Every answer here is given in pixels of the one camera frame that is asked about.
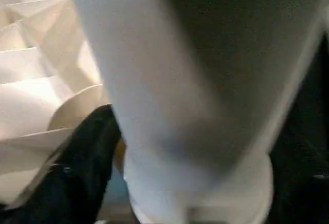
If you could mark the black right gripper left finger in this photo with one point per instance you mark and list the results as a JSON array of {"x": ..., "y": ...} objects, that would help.
[{"x": 72, "y": 178}]

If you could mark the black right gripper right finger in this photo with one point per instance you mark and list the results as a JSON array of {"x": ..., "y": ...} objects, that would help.
[{"x": 306, "y": 193}]

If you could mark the white plastic table leg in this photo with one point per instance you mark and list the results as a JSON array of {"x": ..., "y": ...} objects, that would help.
[{"x": 195, "y": 80}]

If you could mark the white plastic table top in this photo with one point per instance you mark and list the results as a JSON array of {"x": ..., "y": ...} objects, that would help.
[{"x": 36, "y": 80}]

